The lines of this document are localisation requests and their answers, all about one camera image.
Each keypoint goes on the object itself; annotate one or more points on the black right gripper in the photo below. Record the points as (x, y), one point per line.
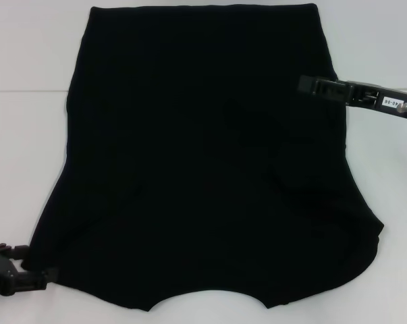
(375, 99)

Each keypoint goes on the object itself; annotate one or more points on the black shirt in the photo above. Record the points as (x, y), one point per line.
(189, 152)

